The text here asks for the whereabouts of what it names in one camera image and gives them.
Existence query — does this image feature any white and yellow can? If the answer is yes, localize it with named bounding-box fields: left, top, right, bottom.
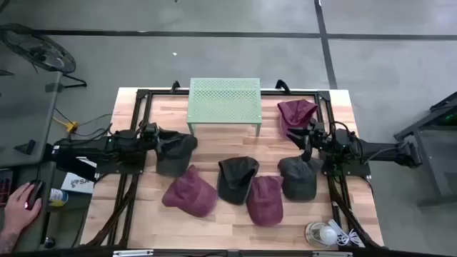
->
left=48, top=188, right=69, bottom=208

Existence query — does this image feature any maroon baseball cap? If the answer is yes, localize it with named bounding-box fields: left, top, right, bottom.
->
left=245, top=174, right=285, bottom=228
left=161, top=164, right=219, bottom=218
left=277, top=99, right=319, bottom=140

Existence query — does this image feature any yellow power connector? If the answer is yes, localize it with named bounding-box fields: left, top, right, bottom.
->
left=53, top=116, right=79, bottom=134

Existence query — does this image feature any white printed box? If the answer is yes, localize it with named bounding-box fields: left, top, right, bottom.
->
left=60, top=156, right=99, bottom=196

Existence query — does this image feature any dark grey baseball cap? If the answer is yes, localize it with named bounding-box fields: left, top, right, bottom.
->
left=156, top=128, right=199, bottom=178
left=277, top=155, right=324, bottom=201
left=216, top=156, right=261, bottom=206

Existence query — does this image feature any black computer mouse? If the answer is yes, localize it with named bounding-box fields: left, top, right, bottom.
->
left=24, top=179, right=46, bottom=211

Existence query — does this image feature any black device with green light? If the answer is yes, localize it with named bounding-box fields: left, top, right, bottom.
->
left=437, top=110, right=457, bottom=126

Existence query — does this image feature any black wedge block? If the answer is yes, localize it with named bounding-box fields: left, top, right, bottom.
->
left=14, top=139, right=37, bottom=156

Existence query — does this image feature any black aluminium table frame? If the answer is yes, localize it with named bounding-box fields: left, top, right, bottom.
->
left=80, top=88, right=385, bottom=249

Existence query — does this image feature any person's forearm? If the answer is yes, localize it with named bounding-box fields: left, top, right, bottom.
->
left=0, top=228, right=21, bottom=255

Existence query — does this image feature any black backlit keyboard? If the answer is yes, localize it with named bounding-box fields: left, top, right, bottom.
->
left=0, top=168, right=15, bottom=208

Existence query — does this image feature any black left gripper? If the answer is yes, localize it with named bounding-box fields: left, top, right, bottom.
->
left=142, top=122, right=181, bottom=151

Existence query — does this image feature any grey desk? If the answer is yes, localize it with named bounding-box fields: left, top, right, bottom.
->
left=0, top=70, right=64, bottom=168
left=0, top=160, right=57, bottom=253

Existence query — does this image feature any black floor fan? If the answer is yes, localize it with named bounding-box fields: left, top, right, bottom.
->
left=0, top=23, right=88, bottom=89

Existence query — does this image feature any white light bulb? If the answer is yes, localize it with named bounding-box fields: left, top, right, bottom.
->
left=318, top=225, right=338, bottom=246

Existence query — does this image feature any person's hand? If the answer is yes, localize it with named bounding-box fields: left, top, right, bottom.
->
left=1, top=181, right=43, bottom=235

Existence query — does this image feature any white lamp cable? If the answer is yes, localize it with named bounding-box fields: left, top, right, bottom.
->
left=327, top=218, right=362, bottom=248

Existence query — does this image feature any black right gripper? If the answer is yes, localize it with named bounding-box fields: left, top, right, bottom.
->
left=286, top=121, right=326, bottom=151

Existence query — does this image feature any dark grey side table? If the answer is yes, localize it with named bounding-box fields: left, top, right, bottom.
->
left=393, top=91, right=457, bottom=208

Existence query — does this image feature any black diagonal bar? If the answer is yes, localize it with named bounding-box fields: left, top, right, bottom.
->
left=42, top=142, right=98, bottom=183

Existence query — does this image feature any silver metal bracket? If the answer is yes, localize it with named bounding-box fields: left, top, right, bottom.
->
left=112, top=249, right=154, bottom=257
left=312, top=251, right=353, bottom=257

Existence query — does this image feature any green perforated metal shelf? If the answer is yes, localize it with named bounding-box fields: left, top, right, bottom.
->
left=186, top=77, right=263, bottom=137

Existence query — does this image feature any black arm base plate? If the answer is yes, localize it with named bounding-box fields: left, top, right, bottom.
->
left=95, top=156, right=147, bottom=176
left=319, top=153, right=372, bottom=178

